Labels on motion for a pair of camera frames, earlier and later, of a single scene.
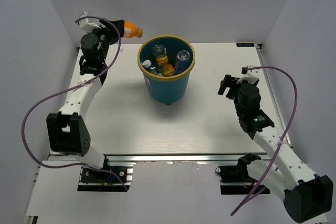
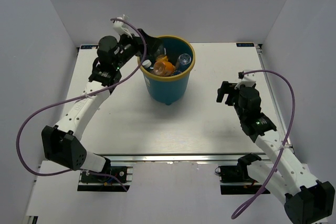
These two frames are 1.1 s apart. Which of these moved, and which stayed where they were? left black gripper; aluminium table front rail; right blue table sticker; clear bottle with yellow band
Moved: left black gripper
Stayed: right blue table sticker; aluminium table front rail; clear bottle with yellow band
